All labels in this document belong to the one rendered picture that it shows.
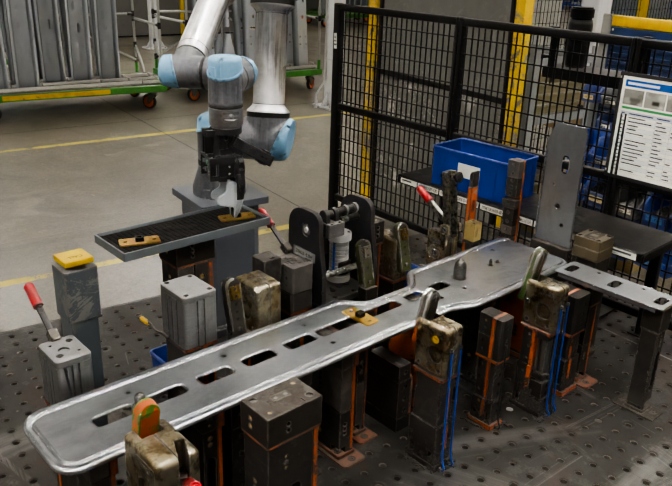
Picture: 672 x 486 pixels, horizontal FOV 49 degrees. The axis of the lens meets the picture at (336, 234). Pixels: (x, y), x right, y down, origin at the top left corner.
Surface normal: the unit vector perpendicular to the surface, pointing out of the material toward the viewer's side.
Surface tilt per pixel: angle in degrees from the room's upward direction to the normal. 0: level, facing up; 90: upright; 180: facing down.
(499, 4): 90
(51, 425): 0
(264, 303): 90
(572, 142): 90
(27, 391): 0
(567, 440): 0
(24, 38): 86
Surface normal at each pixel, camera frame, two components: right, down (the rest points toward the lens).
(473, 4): -0.82, 0.18
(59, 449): 0.04, -0.93
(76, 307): 0.66, 0.29
